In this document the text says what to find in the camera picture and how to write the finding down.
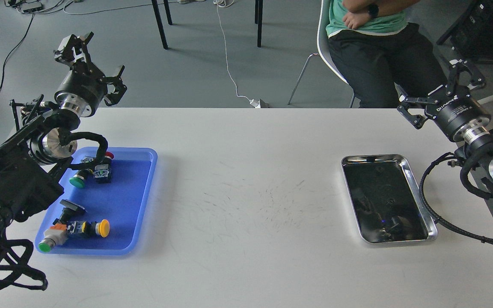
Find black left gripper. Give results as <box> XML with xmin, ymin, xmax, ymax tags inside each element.
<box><xmin>53</xmin><ymin>32</ymin><xmax>127</xmax><ymax>117</ymax></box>

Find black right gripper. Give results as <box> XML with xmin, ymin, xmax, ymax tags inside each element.
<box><xmin>397</xmin><ymin>58</ymin><xmax>492</xmax><ymax>142</ymax></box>

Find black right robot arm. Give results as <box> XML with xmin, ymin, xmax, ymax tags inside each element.
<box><xmin>397</xmin><ymin>59</ymin><xmax>493</xmax><ymax>245</ymax></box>

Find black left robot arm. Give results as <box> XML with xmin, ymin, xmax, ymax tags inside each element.
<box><xmin>0</xmin><ymin>33</ymin><xmax>127</xmax><ymax>290</ymax></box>

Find silver metal tray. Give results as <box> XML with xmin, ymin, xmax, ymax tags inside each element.
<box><xmin>341</xmin><ymin>154</ymin><xmax>438</xmax><ymax>246</ymax></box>

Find blue plastic tray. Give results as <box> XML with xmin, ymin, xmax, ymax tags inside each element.
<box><xmin>50</xmin><ymin>148</ymin><xmax>158</xmax><ymax>256</ymax></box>

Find person's hand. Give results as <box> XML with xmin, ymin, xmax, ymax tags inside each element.
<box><xmin>342</xmin><ymin>11</ymin><xmax>372</xmax><ymax>30</ymax></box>

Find black equipment case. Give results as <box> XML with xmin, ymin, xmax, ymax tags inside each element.
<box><xmin>437</xmin><ymin>0</ymin><xmax>493</xmax><ymax>64</ymax></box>

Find seated person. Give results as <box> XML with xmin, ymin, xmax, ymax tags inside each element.
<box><xmin>325</xmin><ymin>0</ymin><xmax>447</xmax><ymax>108</ymax></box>

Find black wristwatch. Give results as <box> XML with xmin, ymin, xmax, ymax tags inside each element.
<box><xmin>367</xmin><ymin>3</ymin><xmax>379</xmax><ymax>19</ymax></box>

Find white chair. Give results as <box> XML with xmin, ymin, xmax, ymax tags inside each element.
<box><xmin>288</xmin><ymin>0</ymin><xmax>404</xmax><ymax>108</ymax></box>

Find black table legs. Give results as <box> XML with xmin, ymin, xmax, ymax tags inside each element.
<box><xmin>151</xmin><ymin>0</ymin><xmax>264</xmax><ymax>50</ymax></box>

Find red push button switch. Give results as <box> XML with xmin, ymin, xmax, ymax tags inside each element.
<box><xmin>93</xmin><ymin>151</ymin><xmax>115</xmax><ymax>184</ymax></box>

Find black floor cable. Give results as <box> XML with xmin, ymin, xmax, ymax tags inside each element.
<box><xmin>0</xmin><ymin>0</ymin><xmax>178</xmax><ymax>124</ymax></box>

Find dark green push button switch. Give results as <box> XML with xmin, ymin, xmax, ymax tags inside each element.
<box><xmin>68</xmin><ymin>156</ymin><xmax>95</xmax><ymax>189</ymax></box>

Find black selector switch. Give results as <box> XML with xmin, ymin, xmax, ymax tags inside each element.
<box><xmin>52</xmin><ymin>199</ymin><xmax>86</xmax><ymax>225</ymax></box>

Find yellow push button switch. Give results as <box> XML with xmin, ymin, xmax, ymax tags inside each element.
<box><xmin>67</xmin><ymin>219</ymin><xmax>111</xmax><ymax>238</ymax></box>

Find white charger cable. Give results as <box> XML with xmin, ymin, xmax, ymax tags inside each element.
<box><xmin>213</xmin><ymin>0</ymin><xmax>270</xmax><ymax>109</ymax></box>

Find light green push button switch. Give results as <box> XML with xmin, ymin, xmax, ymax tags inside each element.
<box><xmin>37</xmin><ymin>223</ymin><xmax>68</xmax><ymax>253</ymax></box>

